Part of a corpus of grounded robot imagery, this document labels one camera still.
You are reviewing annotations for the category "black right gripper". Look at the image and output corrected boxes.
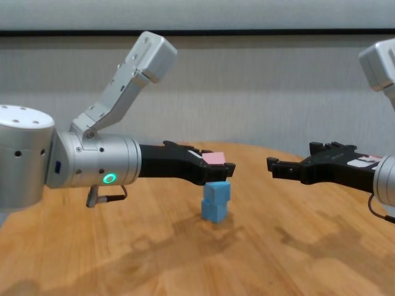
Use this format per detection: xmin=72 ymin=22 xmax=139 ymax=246
xmin=266 ymin=141 xmax=385 ymax=195

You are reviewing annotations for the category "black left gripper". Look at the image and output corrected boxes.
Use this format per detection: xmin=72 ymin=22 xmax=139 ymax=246
xmin=138 ymin=141 xmax=236 ymax=186

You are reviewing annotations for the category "pink wooden cube block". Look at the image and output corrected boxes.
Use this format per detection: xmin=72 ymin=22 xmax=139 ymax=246
xmin=201 ymin=151 xmax=227 ymax=166

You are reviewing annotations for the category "blue wooden cube block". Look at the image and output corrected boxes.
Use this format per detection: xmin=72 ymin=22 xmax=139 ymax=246
xmin=202 ymin=181 xmax=231 ymax=205
xmin=201 ymin=199 xmax=228 ymax=223

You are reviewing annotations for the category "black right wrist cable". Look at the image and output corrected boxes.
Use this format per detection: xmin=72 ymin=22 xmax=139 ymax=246
xmin=368 ymin=194 xmax=395 ymax=224

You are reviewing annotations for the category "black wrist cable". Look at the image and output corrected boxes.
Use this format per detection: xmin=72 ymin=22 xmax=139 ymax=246
xmin=85 ymin=184 xmax=128 ymax=208
xmin=368 ymin=194 xmax=395 ymax=224

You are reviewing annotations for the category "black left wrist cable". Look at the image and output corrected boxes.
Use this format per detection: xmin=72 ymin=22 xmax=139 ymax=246
xmin=85 ymin=184 xmax=128 ymax=208

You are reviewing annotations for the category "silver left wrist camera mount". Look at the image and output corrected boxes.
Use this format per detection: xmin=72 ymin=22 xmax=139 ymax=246
xmin=70 ymin=30 xmax=178 ymax=140

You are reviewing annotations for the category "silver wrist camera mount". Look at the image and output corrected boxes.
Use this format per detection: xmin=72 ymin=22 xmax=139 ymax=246
xmin=70 ymin=30 xmax=178 ymax=140
xmin=359 ymin=38 xmax=395 ymax=112

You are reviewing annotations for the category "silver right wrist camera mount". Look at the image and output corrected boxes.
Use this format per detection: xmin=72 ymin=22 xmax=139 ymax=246
xmin=359 ymin=38 xmax=395 ymax=112

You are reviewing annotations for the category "black wall trim strip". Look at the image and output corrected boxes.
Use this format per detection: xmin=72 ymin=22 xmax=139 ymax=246
xmin=0 ymin=28 xmax=395 ymax=38

